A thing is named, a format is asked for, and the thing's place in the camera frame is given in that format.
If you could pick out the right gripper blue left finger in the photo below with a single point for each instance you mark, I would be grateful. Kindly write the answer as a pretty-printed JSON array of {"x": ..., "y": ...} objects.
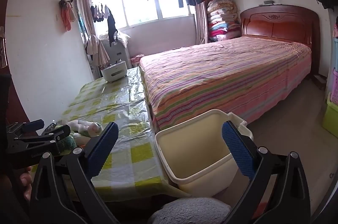
[{"x": 63, "y": 191}]

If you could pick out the dark green crocheted toy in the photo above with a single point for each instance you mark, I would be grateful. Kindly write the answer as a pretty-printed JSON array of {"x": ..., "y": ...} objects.
[{"x": 66, "y": 145}]

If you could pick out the white washing machine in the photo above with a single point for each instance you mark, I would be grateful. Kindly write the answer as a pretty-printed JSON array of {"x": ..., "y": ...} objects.
[{"x": 116, "y": 51}]

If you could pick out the stack of folded quilts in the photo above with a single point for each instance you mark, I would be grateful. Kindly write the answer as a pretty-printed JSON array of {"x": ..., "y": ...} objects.
[{"x": 223, "y": 21}]

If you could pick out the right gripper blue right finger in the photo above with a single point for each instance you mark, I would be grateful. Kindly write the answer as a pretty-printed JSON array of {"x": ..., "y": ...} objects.
[{"x": 277, "y": 191}]

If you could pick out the cream plastic trash bin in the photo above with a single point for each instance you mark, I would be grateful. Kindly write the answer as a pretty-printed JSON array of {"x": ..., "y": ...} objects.
[{"x": 195, "y": 156}]

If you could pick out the white box on table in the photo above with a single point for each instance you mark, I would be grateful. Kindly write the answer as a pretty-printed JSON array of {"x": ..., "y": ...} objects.
[{"x": 115, "y": 72}]

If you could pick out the striped pink bed sheet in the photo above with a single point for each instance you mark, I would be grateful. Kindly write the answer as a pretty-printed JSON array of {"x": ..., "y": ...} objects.
[{"x": 246, "y": 76}]

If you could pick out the red wooden headboard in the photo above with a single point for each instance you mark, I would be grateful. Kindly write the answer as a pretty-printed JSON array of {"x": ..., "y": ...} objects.
[{"x": 287, "y": 23}]

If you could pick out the orange cloth on wall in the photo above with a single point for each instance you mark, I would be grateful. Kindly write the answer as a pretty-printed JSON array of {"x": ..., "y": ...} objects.
[{"x": 67, "y": 14}]

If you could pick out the green plastic storage box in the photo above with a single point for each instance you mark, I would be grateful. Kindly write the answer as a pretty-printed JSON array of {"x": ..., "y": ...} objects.
[{"x": 330, "y": 119}]

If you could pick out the green checkered tablecloth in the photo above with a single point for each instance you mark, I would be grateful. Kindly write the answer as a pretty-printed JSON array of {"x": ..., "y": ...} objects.
[{"x": 133, "y": 168}]

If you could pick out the pink curtain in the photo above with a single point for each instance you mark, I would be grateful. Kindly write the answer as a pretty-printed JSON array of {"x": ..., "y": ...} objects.
[{"x": 85, "y": 7}]

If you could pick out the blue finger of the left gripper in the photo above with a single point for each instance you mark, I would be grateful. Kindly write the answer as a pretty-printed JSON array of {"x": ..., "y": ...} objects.
[
  {"x": 55, "y": 135},
  {"x": 33, "y": 126}
]

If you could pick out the person's left hand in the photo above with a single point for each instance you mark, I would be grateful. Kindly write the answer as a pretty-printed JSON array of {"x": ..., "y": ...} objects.
[{"x": 26, "y": 180}]

